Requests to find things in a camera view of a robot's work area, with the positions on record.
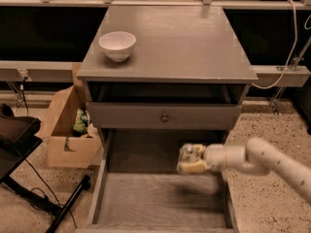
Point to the closed top drawer with knob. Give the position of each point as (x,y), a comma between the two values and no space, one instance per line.
(163,116)

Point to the grey wooden drawer cabinet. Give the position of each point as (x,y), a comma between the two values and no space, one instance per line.
(183,55)

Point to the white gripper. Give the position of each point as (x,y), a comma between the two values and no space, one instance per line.
(215,157)

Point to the white ceramic bowl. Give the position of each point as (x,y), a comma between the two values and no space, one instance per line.
(118,45)

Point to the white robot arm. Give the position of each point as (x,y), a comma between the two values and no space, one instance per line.
(257,158)

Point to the open middle drawer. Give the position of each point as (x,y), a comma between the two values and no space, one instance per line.
(138,189)

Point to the cardboard box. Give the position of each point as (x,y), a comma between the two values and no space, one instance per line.
(64,148)

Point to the green 7up soda can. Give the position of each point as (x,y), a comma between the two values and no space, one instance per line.
(190,155)

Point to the black stand with base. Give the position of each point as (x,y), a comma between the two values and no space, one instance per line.
(17,141)

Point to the metal railing frame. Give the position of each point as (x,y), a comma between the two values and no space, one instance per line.
(40,40)

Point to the green snack bag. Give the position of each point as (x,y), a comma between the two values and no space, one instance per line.
(81,122)

